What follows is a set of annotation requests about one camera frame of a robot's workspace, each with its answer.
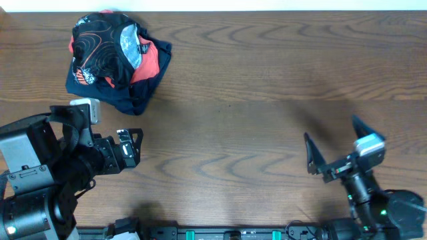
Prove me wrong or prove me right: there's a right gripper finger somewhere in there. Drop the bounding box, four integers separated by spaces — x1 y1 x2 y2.
352 115 386 140
304 133 326 175

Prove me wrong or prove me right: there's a black printed cycling jersey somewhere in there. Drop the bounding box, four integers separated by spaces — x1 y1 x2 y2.
71 12 151 90

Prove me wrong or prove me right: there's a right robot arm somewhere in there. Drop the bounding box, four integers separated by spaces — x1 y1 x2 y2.
304 116 426 239

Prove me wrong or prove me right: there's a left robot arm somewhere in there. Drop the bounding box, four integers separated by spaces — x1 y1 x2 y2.
1 103 143 239

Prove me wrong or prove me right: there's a navy folded garment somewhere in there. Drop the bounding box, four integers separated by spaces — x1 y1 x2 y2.
65 23 171 115

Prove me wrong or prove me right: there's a red folded shirt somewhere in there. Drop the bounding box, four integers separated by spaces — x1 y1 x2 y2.
68 9 161 89

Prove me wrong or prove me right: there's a right black cable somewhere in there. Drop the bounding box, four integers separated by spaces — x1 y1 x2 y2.
285 219 326 240

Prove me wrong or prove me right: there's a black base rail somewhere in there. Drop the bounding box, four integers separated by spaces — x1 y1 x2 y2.
77 224 331 240

